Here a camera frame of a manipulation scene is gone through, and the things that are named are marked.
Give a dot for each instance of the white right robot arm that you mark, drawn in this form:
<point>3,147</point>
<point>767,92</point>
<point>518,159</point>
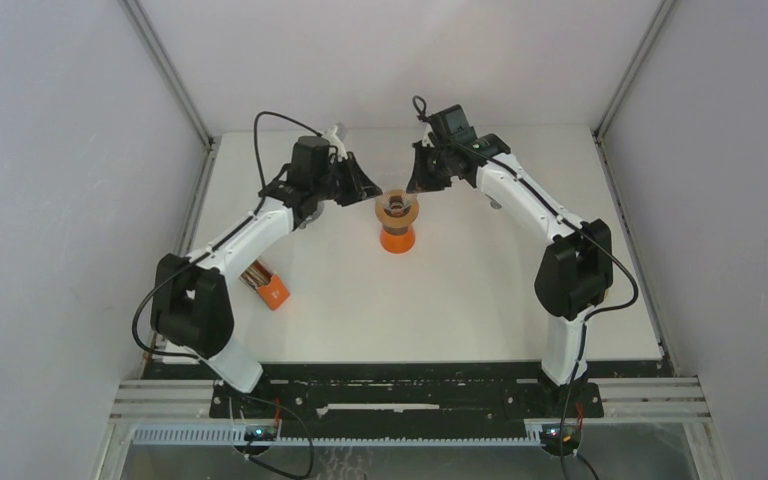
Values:
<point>577,264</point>

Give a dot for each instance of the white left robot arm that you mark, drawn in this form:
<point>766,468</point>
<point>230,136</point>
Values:
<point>190,302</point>

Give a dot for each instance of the clear ribbed glass dripper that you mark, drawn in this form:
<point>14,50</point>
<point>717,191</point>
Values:
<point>398,203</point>

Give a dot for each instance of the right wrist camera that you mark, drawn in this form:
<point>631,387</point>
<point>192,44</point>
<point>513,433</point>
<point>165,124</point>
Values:
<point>451,125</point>

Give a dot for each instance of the orange glass carafe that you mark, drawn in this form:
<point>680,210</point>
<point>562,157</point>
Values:
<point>397,241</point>

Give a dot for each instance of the aluminium frame rail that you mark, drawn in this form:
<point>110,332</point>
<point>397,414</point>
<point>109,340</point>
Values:
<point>137,15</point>

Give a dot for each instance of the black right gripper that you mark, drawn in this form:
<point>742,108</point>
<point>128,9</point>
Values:
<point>420,181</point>

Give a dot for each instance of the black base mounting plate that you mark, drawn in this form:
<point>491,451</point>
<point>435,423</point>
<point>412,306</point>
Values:
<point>402,402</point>

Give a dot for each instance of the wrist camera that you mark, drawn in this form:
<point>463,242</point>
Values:
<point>451,125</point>
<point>327,147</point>

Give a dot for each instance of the orange coffee filter box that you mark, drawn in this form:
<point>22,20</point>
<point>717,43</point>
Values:
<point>266,283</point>

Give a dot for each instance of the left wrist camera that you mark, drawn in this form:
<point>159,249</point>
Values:
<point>327,147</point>

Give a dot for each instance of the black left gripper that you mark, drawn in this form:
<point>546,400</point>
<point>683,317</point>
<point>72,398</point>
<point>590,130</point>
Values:
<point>360,185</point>

